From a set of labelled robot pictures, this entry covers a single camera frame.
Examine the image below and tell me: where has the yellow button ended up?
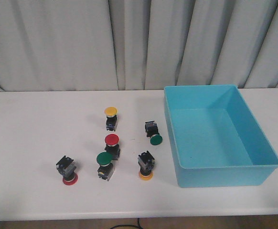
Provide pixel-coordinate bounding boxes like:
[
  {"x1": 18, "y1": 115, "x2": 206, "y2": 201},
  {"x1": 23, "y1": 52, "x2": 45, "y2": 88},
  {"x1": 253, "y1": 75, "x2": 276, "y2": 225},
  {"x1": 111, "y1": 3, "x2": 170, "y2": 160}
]
[
  {"x1": 104, "y1": 106, "x2": 118, "y2": 131},
  {"x1": 138, "y1": 151, "x2": 155, "y2": 181}
]

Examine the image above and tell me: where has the red button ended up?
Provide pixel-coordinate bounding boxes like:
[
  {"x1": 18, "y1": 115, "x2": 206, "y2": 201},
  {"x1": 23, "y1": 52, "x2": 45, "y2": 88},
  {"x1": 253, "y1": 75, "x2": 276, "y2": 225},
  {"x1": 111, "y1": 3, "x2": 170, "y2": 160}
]
[
  {"x1": 105, "y1": 134, "x2": 120, "y2": 160},
  {"x1": 56, "y1": 156, "x2": 78, "y2": 186}
]

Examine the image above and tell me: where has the green button lying near box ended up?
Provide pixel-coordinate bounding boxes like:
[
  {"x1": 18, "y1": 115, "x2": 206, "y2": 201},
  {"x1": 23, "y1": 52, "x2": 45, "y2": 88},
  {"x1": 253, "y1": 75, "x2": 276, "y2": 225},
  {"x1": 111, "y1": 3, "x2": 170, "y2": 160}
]
[{"x1": 145, "y1": 121, "x2": 163, "y2": 146}]

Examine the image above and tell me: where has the light blue plastic box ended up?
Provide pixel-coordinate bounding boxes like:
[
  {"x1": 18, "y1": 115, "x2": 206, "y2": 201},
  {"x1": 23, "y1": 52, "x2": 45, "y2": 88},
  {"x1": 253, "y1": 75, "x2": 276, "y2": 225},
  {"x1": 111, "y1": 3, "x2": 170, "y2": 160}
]
[{"x1": 164, "y1": 85, "x2": 278, "y2": 188}]

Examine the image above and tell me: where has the yellow button upside down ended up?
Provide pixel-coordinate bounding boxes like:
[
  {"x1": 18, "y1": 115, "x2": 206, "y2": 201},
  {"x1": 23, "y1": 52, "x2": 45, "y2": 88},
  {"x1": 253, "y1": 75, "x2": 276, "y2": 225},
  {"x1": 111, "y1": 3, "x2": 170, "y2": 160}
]
[{"x1": 138, "y1": 151, "x2": 155, "y2": 181}]

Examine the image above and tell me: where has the green button upright front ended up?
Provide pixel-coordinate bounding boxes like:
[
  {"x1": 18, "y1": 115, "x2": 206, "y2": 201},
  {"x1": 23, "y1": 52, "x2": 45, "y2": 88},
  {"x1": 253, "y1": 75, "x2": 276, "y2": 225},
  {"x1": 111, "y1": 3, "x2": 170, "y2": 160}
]
[{"x1": 96, "y1": 152, "x2": 115, "y2": 181}]

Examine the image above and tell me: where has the red button upside down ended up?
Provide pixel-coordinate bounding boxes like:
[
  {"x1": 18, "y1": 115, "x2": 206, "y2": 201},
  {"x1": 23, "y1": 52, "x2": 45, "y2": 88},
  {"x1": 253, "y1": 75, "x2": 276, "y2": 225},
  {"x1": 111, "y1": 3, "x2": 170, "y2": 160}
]
[{"x1": 56, "y1": 156, "x2": 78, "y2": 186}]

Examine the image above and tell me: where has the grey pleated curtain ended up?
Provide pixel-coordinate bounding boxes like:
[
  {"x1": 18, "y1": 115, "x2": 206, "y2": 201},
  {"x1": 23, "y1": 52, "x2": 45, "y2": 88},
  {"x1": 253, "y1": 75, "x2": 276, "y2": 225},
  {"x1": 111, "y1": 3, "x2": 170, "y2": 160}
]
[{"x1": 0, "y1": 0, "x2": 278, "y2": 92}]

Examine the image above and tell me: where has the black floor cable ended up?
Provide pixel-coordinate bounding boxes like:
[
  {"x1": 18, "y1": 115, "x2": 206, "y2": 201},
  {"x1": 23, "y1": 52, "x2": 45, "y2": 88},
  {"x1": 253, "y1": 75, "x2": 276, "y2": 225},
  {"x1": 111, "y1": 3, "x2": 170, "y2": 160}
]
[{"x1": 110, "y1": 218, "x2": 142, "y2": 229}]

